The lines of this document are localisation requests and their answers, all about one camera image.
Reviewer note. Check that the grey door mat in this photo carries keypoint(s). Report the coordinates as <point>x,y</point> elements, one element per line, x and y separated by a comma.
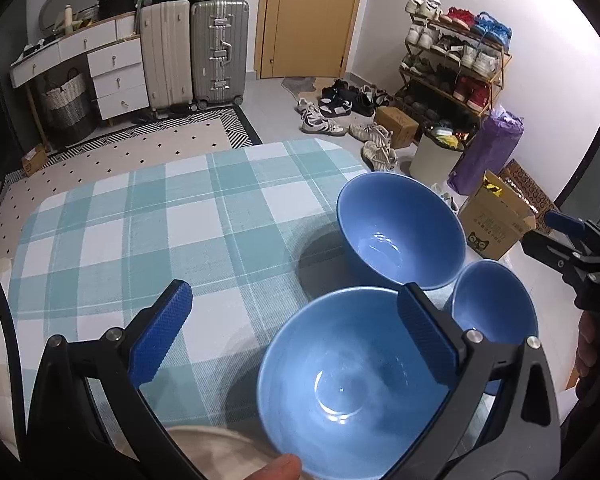
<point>305,87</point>

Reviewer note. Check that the blue bowl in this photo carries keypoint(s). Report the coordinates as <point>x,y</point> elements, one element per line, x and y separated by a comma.
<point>380,210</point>
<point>490,300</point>
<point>340,360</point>

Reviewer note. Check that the green white cardboard box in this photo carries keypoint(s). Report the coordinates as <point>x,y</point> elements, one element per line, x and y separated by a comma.
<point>495,225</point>

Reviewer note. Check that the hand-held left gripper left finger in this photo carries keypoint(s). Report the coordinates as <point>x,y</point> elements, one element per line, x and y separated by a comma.
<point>160,330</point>

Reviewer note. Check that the tiny cardboard box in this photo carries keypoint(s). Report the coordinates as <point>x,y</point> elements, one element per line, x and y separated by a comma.
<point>35,160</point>

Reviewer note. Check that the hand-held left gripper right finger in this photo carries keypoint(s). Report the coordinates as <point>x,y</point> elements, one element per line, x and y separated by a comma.
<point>425,335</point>

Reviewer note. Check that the small brown cardboard box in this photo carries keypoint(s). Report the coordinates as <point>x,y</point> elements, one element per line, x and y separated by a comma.
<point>395,127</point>

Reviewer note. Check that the wooden shoe rack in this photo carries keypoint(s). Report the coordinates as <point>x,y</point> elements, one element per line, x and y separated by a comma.
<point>500,67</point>

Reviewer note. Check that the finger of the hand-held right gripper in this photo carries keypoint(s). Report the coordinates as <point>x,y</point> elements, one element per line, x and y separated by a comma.
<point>567,221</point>
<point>550,252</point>

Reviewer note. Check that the silver suitcase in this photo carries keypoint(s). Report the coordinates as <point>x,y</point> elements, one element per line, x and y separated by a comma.
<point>220,50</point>

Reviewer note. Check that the white dresser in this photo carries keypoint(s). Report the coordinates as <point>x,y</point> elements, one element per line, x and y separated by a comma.
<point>115,75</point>

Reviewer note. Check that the wooden door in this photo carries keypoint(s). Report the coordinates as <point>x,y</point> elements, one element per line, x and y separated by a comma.
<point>310,15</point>

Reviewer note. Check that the woven laundry basket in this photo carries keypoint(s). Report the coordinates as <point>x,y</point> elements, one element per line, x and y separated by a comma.
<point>67,110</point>

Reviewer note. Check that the beige suitcase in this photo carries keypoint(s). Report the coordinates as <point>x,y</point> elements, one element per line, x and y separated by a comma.
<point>165,55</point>

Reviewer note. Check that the purple bag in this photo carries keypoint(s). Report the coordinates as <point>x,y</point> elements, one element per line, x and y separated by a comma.
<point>490,150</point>

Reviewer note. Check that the brown patterned doormat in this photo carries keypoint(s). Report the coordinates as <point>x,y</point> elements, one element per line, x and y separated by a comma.
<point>530,190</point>

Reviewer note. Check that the grey framed oval mirror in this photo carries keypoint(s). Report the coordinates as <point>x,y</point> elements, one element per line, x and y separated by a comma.
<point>47,5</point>

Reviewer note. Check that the scattered shoes group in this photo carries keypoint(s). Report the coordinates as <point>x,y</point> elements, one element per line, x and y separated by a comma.
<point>345,115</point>

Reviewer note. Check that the collection of sneakers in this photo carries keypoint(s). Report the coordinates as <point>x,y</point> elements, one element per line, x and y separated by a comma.
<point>460,50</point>

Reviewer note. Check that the black container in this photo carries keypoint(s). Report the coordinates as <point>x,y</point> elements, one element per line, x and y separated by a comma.
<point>117,4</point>

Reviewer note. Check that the person's right hand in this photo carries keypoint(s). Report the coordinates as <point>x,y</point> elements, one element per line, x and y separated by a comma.
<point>587,345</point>

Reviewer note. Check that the patterned floor rug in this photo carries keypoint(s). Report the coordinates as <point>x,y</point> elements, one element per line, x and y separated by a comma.
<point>130,145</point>

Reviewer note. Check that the white trash bin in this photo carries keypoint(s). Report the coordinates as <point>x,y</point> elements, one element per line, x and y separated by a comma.
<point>435,165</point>

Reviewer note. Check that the person's left hand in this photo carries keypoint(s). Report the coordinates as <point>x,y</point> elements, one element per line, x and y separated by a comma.
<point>275,467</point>

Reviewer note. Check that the teal plaid tablecloth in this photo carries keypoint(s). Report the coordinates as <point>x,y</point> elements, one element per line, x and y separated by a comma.
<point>180,235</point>

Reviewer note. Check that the white bottle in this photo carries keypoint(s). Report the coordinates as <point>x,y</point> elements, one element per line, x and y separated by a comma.
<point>69,16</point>

